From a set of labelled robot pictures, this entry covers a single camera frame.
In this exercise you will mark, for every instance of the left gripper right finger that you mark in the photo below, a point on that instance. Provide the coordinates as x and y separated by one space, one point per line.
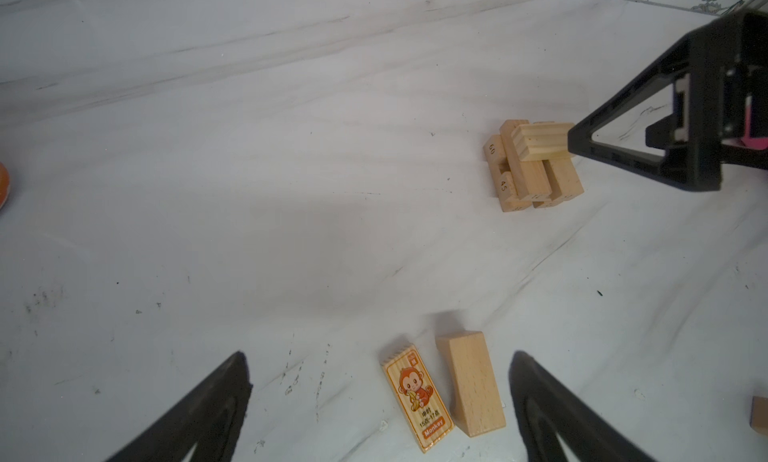
551 418

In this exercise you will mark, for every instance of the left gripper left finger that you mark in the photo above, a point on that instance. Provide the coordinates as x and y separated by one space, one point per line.
204 425

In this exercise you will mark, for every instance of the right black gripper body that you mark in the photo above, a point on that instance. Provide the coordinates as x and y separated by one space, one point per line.
727 97

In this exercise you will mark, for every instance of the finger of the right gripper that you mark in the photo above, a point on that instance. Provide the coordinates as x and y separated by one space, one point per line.
645 128

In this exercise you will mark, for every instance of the wood block of trio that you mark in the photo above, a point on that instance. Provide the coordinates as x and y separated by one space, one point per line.
496 155
507 193

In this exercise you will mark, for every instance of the ridged wood block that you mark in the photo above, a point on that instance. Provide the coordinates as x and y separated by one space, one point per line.
542 140

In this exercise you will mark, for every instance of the plain wood block beside printed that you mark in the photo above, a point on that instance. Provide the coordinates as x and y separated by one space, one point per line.
476 405

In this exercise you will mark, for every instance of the curved wood block right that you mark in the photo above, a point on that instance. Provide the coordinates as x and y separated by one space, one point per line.
759 415

